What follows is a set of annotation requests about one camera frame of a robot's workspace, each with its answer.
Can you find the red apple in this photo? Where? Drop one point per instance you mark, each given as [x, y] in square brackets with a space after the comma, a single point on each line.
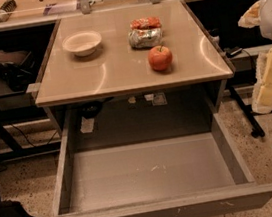
[160, 58]

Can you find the beige cabinet with drawer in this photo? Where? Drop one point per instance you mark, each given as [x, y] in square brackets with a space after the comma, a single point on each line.
[116, 69]

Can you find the open grey top drawer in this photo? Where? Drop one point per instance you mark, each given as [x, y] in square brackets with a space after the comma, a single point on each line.
[176, 160]

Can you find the small black device on shelf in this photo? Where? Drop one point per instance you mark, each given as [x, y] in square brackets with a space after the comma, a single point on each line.
[230, 53]

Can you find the orange snack bag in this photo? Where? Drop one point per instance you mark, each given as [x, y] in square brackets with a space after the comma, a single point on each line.
[145, 23]

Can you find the white bowl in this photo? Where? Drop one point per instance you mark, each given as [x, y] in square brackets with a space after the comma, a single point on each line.
[82, 43]

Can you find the black bag on shelf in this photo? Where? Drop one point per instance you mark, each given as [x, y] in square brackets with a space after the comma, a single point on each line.
[17, 69]

